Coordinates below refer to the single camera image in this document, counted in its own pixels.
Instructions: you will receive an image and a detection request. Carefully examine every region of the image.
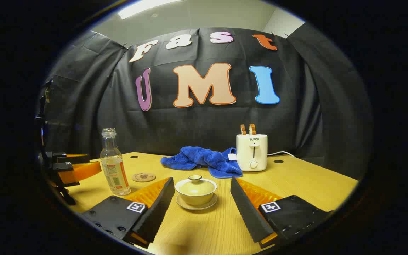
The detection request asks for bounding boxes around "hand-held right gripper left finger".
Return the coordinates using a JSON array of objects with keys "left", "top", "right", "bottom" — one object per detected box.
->
[{"left": 80, "top": 176, "right": 175, "bottom": 248}]

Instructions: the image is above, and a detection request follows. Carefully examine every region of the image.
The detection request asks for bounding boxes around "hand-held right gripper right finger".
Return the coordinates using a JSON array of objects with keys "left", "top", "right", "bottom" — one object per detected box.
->
[{"left": 230, "top": 176, "right": 334, "bottom": 248}]

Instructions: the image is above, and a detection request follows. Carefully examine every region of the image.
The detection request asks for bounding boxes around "clear plastic water bottle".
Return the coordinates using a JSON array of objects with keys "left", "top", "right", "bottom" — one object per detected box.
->
[{"left": 100, "top": 128, "right": 132, "bottom": 196}]

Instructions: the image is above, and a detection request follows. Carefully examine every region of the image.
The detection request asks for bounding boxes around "round cork coaster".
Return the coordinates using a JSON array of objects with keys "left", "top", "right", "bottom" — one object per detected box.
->
[{"left": 132, "top": 172, "right": 157, "bottom": 183}]

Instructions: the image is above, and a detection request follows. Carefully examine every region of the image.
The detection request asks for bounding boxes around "white ceramic teacup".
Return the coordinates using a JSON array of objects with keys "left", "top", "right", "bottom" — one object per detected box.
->
[{"left": 175, "top": 186, "right": 217, "bottom": 206}]

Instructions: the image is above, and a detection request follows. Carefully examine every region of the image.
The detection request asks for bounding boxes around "white ceramic saucer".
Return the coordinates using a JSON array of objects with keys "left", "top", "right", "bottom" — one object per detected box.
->
[{"left": 176, "top": 193, "right": 218, "bottom": 211}]

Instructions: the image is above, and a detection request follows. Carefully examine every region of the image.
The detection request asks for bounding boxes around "white toaster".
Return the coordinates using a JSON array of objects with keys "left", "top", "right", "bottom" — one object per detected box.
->
[{"left": 236, "top": 134, "right": 268, "bottom": 172}]

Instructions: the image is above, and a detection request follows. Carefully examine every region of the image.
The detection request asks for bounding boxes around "blue towel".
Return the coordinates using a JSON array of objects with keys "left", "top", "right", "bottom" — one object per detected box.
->
[{"left": 160, "top": 146, "right": 243, "bottom": 179}]

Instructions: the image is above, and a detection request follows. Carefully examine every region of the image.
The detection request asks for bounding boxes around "black backdrop cloth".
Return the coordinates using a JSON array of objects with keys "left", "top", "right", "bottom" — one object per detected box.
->
[{"left": 43, "top": 22, "right": 373, "bottom": 181}]

